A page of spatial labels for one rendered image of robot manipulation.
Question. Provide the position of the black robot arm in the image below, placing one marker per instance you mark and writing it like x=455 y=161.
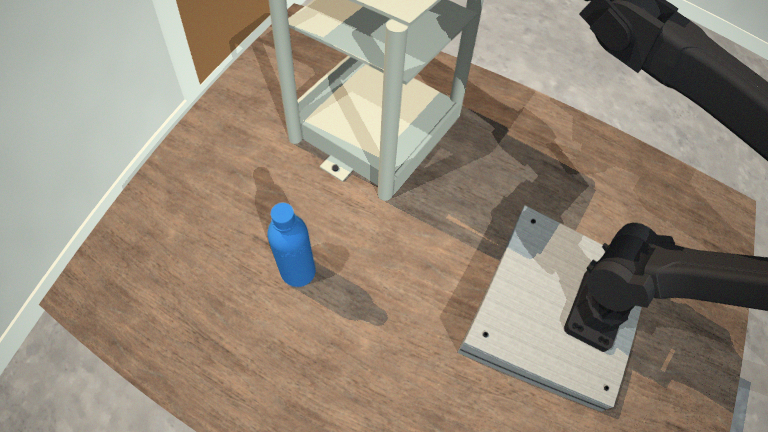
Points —
x=679 y=55

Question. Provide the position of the blue bottle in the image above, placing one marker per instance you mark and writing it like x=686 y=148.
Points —
x=291 y=247

